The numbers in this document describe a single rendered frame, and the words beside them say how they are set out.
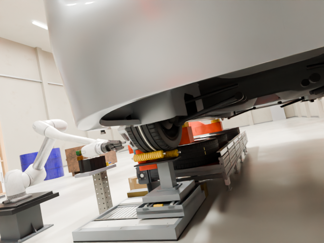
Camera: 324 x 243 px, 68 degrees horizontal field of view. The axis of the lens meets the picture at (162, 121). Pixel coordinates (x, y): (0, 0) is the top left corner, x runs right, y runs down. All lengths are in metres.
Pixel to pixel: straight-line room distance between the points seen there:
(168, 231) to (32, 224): 1.42
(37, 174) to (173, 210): 1.48
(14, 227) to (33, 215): 0.17
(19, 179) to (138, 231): 1.33
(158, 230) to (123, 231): 0.26
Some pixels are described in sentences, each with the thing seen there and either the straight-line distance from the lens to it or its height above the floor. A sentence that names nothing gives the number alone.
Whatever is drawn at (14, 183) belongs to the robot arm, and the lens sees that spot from 2.61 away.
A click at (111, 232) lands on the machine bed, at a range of 1.84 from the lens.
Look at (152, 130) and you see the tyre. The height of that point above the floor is 0.69.
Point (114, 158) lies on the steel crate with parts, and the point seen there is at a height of 0.24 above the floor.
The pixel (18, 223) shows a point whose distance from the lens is 2.57.
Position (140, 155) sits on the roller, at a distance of 1.87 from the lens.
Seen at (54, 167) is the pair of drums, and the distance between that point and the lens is 8.10.
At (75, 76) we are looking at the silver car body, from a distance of 1.02.
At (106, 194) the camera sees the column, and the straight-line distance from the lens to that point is 2.50.
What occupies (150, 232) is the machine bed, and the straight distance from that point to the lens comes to 1.69.
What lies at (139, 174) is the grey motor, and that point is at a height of 0.33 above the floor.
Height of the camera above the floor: 0.65
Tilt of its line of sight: 3 degrees up
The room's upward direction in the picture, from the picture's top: 11 degrees counter-clockwise
